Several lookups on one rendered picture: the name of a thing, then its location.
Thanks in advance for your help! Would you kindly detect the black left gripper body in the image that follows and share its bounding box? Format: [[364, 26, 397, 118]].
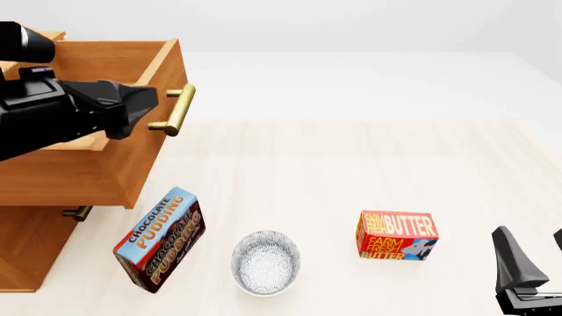
[[0, 66, 111, 162]]

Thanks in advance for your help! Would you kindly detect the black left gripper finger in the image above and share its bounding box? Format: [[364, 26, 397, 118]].
[[93, 103, 149, 140], [61, 79, 159, 115]]

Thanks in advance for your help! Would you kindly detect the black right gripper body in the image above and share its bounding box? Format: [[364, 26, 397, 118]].
[[495, 284, 562, 316]]

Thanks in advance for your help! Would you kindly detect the wooden cabinet drawer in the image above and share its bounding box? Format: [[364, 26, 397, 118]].
[[0, 205, 83, 282], [0, 38, 191, 211]]

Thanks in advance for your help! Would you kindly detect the wooden cabinet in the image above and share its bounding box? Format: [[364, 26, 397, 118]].
[[0, 30, 94, 294]]

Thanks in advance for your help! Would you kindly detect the patterned black and white bowl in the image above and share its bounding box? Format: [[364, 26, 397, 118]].
[[229, 229, 303, 298]]

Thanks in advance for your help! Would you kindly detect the red butter box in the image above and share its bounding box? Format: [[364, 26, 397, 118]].
[[355, 209, 441, 262]]

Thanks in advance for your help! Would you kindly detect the chocolate pudding box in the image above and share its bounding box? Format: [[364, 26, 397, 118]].
[[112, 185, 207, 295]]

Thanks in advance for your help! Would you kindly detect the brass drawer handle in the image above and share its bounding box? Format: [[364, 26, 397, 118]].
[[147, 83, 198, 138], [61, 205, 95, 223]]

